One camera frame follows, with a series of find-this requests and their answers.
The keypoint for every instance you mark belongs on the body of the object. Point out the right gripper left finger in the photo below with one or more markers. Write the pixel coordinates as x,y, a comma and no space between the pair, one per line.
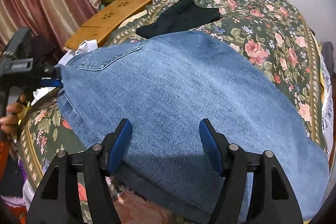
57,197

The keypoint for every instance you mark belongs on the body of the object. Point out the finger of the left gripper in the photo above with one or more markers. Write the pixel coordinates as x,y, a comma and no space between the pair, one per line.
55,83

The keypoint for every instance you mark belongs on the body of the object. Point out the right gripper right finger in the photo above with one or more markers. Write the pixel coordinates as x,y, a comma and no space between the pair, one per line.
272,198

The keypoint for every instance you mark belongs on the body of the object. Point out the blue denim jeans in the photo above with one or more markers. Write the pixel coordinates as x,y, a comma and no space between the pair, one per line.
165,86

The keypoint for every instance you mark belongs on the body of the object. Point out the person left hand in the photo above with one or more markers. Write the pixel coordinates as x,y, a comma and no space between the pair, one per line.
10,123

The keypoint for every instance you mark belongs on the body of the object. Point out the wooden lap desk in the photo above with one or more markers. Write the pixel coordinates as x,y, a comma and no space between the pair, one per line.
101,25

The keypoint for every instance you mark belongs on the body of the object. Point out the grey checked quilt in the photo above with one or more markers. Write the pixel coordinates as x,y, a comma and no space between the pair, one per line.
327,107

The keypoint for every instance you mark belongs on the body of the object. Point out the black folded garment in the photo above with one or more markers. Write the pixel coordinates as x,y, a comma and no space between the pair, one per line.
182,16

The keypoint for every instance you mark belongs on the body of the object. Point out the grey blue backpack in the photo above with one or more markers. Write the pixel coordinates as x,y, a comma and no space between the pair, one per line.
328,56

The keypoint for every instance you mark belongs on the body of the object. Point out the floral green bedspread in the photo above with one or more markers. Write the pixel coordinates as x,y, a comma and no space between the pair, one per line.
271,34

